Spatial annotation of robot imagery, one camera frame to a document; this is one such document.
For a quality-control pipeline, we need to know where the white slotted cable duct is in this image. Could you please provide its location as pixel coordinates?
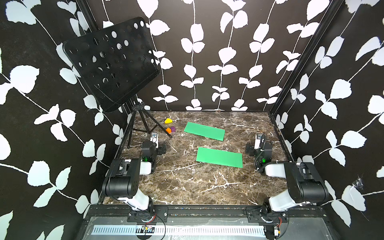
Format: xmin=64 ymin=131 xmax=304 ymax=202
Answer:
xmin=91 ymin=225 xmax=265 ymax=238

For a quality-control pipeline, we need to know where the yellow toy block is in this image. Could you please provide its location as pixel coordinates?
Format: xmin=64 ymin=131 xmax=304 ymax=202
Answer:
xmin=165 ymin=118 xmax=173 ymax=124

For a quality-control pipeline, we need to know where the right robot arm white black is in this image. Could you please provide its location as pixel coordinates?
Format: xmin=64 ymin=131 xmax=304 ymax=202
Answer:
xmin=246 ymin=135 xmax=330 ymax=215

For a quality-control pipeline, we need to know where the black front mounting rail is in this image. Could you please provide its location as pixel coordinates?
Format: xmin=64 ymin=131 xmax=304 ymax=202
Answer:
xmin=85 ymin=205 xmax=327 ymax=225

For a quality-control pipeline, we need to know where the black perforated music stand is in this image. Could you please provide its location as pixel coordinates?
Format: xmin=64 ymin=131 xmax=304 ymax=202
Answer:
xmin=62 ymin=16 xmax=174 ymax=148

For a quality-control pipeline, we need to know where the green rectangular paper sheet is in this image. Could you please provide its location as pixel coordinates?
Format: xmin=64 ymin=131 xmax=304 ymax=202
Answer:
xmin=184 ymin=122 xmax=225 ymax=141

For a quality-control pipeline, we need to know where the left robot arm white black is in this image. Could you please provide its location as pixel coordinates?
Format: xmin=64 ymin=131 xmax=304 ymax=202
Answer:
xmin=102 ymin=141 xmax=167 ymax=214

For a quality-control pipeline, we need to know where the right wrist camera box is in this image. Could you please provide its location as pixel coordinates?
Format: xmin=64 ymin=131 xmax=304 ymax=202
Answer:
xmin=254 ymin=134 xmax=263 ymax=150

